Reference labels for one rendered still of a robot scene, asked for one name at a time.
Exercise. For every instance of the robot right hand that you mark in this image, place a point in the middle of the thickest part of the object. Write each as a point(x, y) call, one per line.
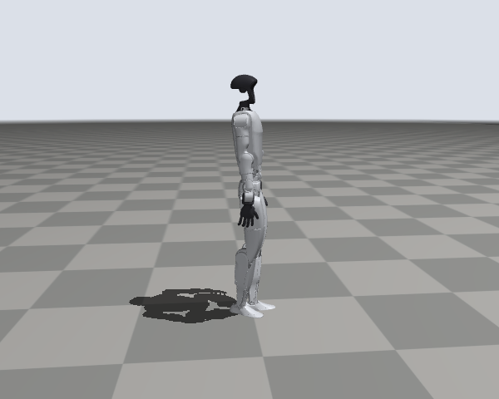
point(248, 212)

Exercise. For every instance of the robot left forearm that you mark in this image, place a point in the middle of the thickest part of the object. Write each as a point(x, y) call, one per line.
point(259, 173)

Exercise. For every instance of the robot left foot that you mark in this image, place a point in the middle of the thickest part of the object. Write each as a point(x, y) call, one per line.
point(260, 306)

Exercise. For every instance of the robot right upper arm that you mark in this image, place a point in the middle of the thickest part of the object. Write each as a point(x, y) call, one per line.
point(241, 124)

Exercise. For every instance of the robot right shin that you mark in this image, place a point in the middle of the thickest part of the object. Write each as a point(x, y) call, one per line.
point(244, 273)

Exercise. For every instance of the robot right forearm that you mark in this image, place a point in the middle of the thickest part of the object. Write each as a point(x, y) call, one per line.
point(247, 176)

